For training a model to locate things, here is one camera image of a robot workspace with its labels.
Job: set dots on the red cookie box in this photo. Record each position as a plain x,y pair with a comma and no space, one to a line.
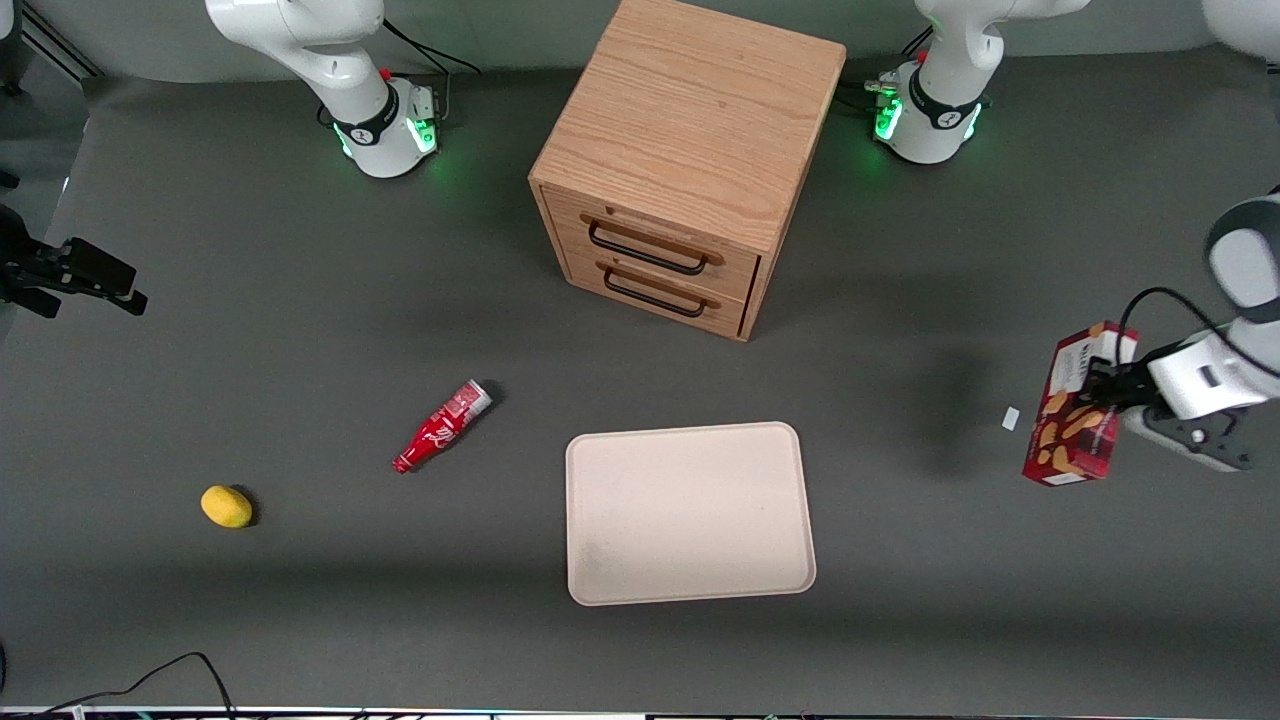
1065,440

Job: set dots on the yellow lemon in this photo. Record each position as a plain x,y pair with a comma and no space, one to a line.
226,506

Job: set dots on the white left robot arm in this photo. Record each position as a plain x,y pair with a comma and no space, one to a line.
940,120

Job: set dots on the aluminium frame rail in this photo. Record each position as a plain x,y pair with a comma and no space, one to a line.
60,42

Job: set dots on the beige rectangular tray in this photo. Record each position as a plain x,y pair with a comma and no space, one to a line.
688,512

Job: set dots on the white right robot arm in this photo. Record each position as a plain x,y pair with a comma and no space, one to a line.
300,40

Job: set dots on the small white paper scrap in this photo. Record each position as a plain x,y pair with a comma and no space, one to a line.
1010,418

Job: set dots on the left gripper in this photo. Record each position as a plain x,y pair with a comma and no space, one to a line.
1122,384

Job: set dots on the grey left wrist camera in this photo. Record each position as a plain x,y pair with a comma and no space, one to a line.
1195,440

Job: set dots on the wooden drawer cabinet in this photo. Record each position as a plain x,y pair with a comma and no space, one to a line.
690,100

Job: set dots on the red cola bottle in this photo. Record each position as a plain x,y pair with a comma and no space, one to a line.
440,428

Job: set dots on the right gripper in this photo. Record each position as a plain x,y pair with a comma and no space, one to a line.
30,268

